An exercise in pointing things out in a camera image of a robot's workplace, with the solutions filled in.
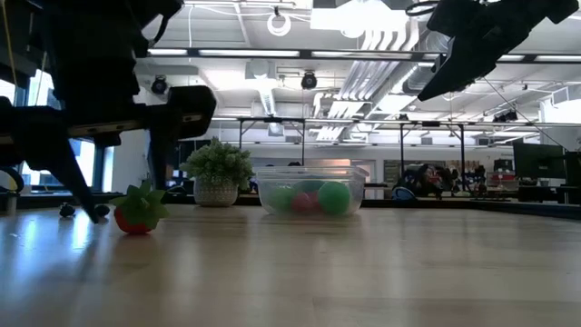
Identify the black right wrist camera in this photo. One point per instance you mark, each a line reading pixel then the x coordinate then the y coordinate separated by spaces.
pixel 454 16

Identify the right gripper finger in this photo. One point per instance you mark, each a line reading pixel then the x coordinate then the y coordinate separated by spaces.
pixel 458 68

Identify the overhead beam with light strips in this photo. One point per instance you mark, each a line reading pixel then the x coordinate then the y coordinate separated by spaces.
pixel 249 52

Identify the red toy strawberry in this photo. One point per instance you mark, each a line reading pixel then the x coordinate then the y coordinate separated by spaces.
pixel 304 203
pixel 136 211

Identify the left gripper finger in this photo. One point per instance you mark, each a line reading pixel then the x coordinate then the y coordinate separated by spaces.
pixel 63 172
pixel 159 159

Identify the clear plastic tupperware container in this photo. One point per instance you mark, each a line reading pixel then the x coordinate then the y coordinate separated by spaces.
pixel 356 181

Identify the person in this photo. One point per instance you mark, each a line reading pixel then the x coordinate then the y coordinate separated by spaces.
pixel 294 163
pixel 426 178

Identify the dark window frame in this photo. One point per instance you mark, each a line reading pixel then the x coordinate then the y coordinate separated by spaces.
pixel 99 168

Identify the black ceiling spotlight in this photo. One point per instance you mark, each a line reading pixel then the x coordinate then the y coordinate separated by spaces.
pixel 159 85
pixel 309 80

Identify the green plant in white pot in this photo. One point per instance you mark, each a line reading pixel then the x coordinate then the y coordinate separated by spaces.
pixel 218 168

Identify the black metal gantry frame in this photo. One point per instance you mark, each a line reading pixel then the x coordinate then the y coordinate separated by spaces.
pixel 240 136
pixel 401 145

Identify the dark toy blueberry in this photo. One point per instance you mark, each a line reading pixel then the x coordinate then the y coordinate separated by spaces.
pixel 102 210
pixel 67 210

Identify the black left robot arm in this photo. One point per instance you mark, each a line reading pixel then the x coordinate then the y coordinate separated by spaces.
pixel 91 45

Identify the black wall screen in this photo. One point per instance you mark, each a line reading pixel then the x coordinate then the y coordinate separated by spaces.
pixel 181 156

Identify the blue edged dark bag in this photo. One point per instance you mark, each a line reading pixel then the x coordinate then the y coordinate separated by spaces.
pixel 404 194

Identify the black computer monitor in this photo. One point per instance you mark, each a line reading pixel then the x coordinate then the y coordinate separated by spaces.
pixel 538 161

